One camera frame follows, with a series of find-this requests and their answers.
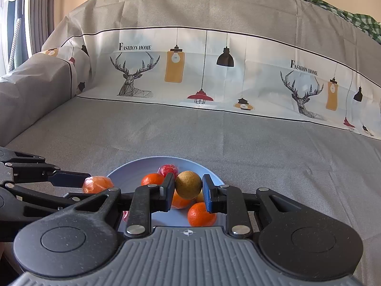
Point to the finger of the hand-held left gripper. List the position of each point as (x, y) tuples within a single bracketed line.
[(71, 198), (68, 178)]

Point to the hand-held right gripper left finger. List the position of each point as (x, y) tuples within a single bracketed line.
[(170, 193)]

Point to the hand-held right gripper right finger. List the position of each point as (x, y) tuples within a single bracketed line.
[(208, 196)]

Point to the tan round fruit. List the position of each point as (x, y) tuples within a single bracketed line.
[(188, 184), (200, 198)]

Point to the bare orange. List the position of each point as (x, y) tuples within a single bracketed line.
[(181, 202), (201, 216)]

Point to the plastic-wrapped orange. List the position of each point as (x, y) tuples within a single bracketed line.
[(98, 184), (151, 179)]

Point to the red plastic-wrapped fruit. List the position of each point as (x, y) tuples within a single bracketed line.
[(167, 169), (126, 216)]

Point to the blue plate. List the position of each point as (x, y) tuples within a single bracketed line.
[(131, 172)]

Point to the grey printed bed sheet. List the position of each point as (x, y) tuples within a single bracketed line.
[(208, 131)]

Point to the grey covered pillow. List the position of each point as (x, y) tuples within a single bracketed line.
[(29, 89)]

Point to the white perforated pole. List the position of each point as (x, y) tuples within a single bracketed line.
[(15, 44)]

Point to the grey curtain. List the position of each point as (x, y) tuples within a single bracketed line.
[(44, 20)]

